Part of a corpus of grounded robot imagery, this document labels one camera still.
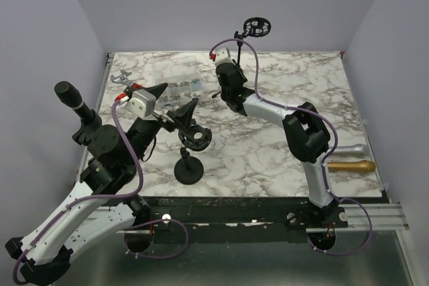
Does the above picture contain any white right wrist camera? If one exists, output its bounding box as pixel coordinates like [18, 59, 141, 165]
[209, 47, 233, 66]

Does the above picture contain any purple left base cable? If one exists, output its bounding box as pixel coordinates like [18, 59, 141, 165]
[124, 217, 189, 260]

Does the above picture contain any black tripod microphone stand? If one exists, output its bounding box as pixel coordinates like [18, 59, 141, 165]
[211, 17, 272, 100]

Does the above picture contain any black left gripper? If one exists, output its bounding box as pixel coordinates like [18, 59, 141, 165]
[126, 84, 198, 165]

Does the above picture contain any black front mounting rail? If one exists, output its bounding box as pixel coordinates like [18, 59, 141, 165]
[123, 197, 348, 248]

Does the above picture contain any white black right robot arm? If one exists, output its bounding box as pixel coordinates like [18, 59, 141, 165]
[215, 61, 338, 227]

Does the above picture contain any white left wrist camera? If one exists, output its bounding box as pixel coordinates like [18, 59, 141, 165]
[125, 89, 157, 119]

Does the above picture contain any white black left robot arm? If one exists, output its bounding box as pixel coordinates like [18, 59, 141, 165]
[5, 81, 198, 285]

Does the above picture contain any red handled adjustable wrench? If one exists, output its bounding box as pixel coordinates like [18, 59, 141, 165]
[110, 70, 143, 93]

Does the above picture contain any black microphone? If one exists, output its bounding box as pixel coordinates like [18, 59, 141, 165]
[54, 81, 101, 127]

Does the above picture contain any clear plastic screw organizer box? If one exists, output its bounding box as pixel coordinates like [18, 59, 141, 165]
[152, 56, 203, 106]

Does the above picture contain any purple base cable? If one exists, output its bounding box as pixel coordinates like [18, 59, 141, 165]
[124, 217, 189, 260]
[306, 197, 373, 257]

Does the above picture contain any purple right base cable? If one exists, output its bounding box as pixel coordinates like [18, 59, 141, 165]
[306, 197, 373, 257]

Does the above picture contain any silver microphone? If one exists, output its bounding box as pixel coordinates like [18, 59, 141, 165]
[332, 143, 369, 156]

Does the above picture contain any gold microphone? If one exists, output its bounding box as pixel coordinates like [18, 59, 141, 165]
[328, 160, 376, 173]

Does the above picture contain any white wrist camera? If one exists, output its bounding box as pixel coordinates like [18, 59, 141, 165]
[209, 47, 233, 66]
[125, 89, 157, 119]

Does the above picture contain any black round-base shock mount stand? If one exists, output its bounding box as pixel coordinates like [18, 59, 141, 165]
[174, 125, 212, 186]

